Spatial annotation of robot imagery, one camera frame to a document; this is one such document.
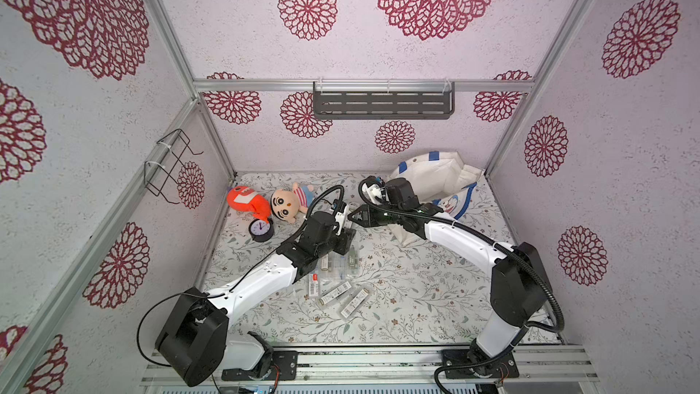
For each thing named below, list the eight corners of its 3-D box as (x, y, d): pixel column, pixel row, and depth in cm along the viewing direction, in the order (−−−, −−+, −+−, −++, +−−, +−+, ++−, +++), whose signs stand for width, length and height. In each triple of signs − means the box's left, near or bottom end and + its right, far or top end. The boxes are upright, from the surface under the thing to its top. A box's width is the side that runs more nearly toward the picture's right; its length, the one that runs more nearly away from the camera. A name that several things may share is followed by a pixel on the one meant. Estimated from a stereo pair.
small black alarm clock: (248, 242, 100) (245, 237, 98) (253, 223, 105) (251, 218, 103) (271, 242, 100) (269, 237, 98) (275, 223, 105) (273, 218, 103)
